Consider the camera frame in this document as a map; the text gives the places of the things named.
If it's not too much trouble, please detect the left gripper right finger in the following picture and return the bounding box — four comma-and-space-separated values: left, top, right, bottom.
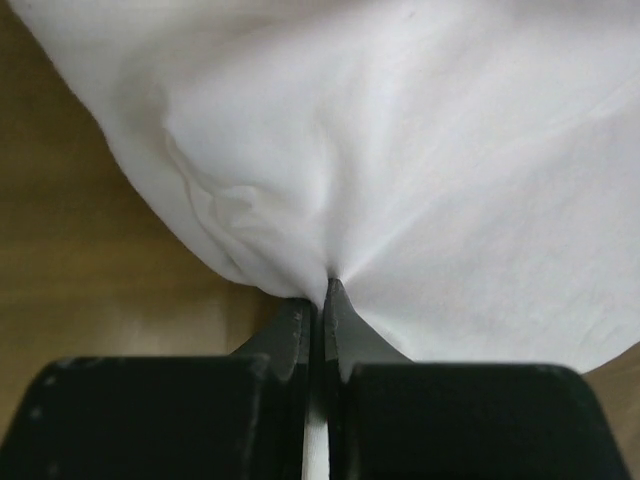
323, 278, 411, 383

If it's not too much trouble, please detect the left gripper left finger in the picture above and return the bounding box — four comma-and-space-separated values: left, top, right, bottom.
232, 298, 316, 382

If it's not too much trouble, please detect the white Coca-Cola t-shirt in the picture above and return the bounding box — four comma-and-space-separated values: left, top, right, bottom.
7, 0, 640, 374

